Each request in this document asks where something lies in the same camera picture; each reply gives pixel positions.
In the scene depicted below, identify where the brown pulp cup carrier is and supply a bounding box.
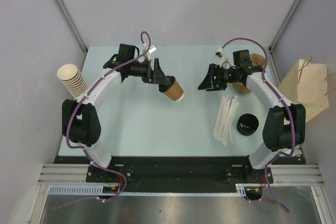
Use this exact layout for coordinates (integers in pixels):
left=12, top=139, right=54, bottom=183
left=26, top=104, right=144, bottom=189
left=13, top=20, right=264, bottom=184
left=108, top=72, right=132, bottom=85
left=232, top=53, right=266, bottom=94

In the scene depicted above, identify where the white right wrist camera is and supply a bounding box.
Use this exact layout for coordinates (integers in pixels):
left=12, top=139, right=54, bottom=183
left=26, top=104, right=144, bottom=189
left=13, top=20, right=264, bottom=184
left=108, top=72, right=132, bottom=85
left=215, top=51, right=229, bottom=68

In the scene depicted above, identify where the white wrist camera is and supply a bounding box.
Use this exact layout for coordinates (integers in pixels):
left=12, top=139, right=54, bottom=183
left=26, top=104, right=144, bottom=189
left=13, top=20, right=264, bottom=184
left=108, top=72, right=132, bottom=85
left=215, top=51, right=229, bottom=68
left=142, top=43, right=157, bottom=60

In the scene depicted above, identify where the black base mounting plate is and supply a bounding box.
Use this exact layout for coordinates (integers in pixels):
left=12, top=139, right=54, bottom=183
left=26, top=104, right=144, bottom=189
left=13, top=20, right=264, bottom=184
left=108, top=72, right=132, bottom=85
left=53, top=155, right=308, bottom=189

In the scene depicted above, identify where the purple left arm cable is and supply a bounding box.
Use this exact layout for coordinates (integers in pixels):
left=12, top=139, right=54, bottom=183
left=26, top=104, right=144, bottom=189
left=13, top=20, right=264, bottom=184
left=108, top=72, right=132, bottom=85
left=49, top=31, right=152, bottom=209

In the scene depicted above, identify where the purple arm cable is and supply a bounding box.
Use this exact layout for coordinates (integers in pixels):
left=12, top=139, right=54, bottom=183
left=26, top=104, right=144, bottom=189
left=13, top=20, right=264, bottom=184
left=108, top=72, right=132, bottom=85
left=49, top=31, right=152, bottom=209
left=218, top=37, right=300, bottom=214

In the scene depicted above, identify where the brown paper coffee cup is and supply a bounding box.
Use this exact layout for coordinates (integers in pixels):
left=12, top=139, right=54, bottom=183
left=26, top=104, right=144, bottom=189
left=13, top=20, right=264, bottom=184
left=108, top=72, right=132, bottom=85
left=159, top=79, right=184, bottom=101

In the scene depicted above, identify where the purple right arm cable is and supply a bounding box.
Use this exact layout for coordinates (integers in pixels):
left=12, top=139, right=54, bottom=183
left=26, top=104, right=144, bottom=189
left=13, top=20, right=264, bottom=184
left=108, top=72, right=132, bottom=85
left=218, top=37, right=300, bottom=214

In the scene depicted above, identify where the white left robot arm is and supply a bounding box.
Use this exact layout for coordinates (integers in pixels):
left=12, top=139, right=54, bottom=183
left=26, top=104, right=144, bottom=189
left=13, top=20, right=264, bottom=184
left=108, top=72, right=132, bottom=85
left=62, top=44, right=184, bottom=182

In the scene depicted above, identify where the black lid stack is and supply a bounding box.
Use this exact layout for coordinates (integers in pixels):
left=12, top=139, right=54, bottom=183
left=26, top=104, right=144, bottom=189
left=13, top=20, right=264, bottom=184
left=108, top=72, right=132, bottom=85
left=236, top=113, right=259, bottom=136

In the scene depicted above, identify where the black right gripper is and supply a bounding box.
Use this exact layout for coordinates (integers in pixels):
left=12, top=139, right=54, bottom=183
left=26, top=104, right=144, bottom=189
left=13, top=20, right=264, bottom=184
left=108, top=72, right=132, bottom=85
left=198, top=63, right=239, bottom=91

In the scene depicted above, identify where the stack of paper cups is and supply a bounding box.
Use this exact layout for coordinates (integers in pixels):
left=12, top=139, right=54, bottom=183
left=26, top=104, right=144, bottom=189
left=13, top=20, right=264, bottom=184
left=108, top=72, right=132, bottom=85
left=57, top=63, right=88, bottom=99

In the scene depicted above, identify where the white cable duct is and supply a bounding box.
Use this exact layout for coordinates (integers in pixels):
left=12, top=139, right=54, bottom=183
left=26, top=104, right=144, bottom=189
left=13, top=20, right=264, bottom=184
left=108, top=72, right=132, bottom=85
left=48, top=183, right=249, bottom=198

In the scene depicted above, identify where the aluminium frame rail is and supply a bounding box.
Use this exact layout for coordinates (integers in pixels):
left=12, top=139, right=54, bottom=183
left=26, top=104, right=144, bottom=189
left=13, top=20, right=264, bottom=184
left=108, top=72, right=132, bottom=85
left=38, top=164, right=324, bottom=186

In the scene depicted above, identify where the white wrapped straw pile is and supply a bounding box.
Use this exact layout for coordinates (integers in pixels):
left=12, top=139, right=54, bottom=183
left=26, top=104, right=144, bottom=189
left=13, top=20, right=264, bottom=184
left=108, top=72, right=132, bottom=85
left=213, top=94, right=239, bottom=146

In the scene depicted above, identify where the black coffee cup lid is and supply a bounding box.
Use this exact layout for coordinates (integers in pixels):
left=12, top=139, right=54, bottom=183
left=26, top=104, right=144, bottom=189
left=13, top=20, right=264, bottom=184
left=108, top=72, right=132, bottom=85
left=158, top=76, right=176, bottom=93

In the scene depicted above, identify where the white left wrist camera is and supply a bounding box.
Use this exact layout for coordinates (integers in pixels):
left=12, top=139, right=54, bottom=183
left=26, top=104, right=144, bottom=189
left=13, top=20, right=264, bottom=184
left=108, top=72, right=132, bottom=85
left=142, top=43, right=157, bottom=60

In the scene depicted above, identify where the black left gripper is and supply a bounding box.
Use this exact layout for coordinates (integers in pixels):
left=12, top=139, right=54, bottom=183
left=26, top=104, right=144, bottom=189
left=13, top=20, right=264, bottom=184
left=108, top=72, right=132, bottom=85
left=128, top=58, right=169, bottom=84

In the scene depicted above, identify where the cream paper takeout bag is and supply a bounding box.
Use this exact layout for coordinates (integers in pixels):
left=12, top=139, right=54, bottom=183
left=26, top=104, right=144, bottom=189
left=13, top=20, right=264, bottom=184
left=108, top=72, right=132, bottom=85
left=278, top=57, right=334, bottom=122

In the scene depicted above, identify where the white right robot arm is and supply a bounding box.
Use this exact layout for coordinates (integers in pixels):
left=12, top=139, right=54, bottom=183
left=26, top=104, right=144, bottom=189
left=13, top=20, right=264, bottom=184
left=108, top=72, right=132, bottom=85
left=198, top=50, right=306, bottom=183

